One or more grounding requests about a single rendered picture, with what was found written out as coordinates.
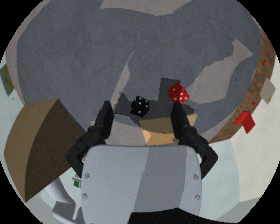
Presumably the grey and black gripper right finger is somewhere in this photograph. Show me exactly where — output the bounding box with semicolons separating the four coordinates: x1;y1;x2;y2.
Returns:
170;101;218;179

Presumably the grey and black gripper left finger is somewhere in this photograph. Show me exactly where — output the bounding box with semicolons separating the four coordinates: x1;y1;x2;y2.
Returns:
65;101;114;179

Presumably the black die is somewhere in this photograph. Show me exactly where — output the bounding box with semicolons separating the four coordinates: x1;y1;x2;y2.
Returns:
130;96;149;117

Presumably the tan flat mat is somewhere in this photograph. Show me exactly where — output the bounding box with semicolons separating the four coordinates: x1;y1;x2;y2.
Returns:
139;113;197;146

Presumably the red die with white pips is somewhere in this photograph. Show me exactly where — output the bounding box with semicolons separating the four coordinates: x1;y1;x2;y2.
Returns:
168;82;190;104

